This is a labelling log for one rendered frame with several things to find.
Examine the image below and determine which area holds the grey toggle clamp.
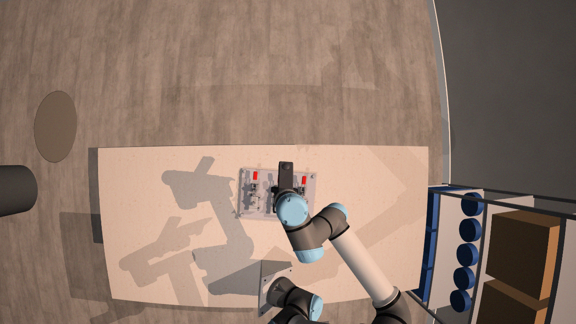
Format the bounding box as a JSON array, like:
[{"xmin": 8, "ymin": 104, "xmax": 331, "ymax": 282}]
[{"xmin": 297, "ymin": 176, "xmax": 306, "ymax": 198}]

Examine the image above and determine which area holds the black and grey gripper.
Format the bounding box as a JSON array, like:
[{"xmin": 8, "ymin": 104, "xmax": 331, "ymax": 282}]
[{"xmin": 271, "ymin": 186, "xmax": 298, "ymax": 213}]

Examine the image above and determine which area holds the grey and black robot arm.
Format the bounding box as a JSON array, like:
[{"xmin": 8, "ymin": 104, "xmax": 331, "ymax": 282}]
[{"xmin": 267, "ymin": 161, "xmax": 412, "ymax": 324}]

